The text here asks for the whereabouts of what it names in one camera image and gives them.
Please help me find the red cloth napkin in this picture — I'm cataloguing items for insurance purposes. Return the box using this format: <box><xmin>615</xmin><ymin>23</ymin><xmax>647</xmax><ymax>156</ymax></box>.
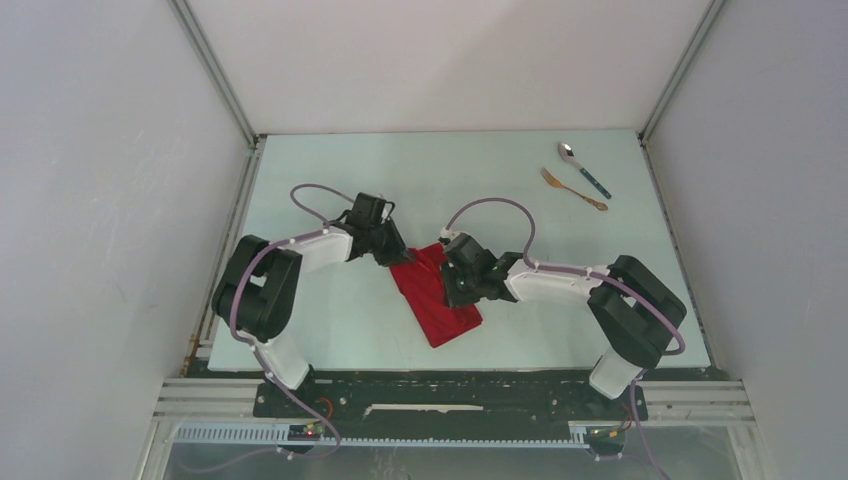
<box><xmin>389</xmin><ymin>243</ymin><xmax>483</xmax><ymax>348</ymax></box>

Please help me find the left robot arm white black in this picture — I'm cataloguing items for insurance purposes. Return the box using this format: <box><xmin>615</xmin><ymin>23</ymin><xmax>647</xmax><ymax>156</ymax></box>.
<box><xmin>210</xmin><ymin>193</ymin><xmax>415</xmax><ymax>417</ymax></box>

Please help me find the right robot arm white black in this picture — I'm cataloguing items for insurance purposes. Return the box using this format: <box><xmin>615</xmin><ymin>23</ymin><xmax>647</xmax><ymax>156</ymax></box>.
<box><xmin>441</xmin><ymin>231</ymin><xmax>687</xmax><ymax>418</ymax></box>

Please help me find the gold fork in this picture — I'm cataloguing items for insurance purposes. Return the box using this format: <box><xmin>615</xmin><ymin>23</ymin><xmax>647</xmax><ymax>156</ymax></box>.
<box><xmin>540</xmin><ymin>168</ymin><xmax>609</xmax><ymax>212</ymax></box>

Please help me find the right corner aluminium profile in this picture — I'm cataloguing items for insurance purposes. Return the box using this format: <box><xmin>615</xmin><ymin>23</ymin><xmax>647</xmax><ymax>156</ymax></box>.
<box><xmin>637</xmin><ymin>0</ymin><xmax>731</xmax><ymax>365</ymax></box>

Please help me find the corner aluminium profile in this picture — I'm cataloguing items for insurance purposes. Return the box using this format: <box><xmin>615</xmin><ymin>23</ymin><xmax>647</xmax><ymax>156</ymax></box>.
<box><xmin>169</xmin><ymin>0</ymin><xmax>265</xmax><ymax>358</ymax></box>
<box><xmin>637</xmin><ymin>0</ymin><xmax>731</xmax><ymax>365</ymax></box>

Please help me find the left corner aluminium profile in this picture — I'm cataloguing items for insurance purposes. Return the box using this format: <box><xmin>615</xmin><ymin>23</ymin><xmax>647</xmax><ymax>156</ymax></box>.
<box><xmin>169</xmin><ymin>0</ymin><xmax>265</xmax><ymax>358</ymax></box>

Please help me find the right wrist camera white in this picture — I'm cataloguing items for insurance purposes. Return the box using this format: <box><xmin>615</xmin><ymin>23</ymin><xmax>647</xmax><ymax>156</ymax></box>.
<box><xmin>438</xmin><ymin>228</ymin><xmax>467</xmax><ymax>245</ymax></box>

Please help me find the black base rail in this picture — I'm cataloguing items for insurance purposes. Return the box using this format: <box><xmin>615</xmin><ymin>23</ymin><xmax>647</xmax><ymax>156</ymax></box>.
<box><xmin>252</xmin><ymin>370</ymin><xmax>648</xmax><ymax>442</ymax></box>

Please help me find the silver spoon blue handle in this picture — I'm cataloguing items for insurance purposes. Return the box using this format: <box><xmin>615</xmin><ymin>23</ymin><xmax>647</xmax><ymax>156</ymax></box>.
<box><xmin>557</xmin><ymin>142</ymin><xmax>612</xmax><ymax>199</ymax></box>

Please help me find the aluminium frame rail front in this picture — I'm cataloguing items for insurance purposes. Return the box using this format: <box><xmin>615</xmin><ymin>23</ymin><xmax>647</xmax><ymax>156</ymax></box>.
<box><xmin>136</xmin><ymin>369</ymin><xmax>755</xmax><ymax>479</ymax></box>

